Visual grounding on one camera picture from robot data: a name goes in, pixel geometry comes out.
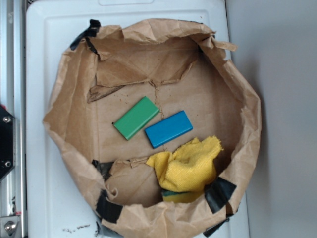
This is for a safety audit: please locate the green rectangular block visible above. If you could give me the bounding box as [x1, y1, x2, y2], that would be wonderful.
[113, 96, 159, 140]

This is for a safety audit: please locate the blue rectangular block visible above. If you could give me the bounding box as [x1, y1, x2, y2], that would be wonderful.
[145, 111, 193, 149]

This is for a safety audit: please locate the brown paper bag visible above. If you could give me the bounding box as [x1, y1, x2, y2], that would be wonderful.
[43, 19, 262, 238]

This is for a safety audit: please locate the yellow cloth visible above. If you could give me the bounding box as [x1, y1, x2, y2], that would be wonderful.
[146, 136, 223, 192]

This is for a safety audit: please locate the yellow green sponge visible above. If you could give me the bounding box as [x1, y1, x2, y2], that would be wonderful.
[162, 190, 204, 203]

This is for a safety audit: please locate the white plastic tray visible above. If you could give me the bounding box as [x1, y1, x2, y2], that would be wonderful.
[24, 0, 251, 238]

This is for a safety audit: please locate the black mounting plate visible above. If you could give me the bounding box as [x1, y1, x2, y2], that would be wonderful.
[0, 105, 14, 181]

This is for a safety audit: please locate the aluminium frame rail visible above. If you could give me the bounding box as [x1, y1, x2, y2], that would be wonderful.
[0, 0, 28, 238]

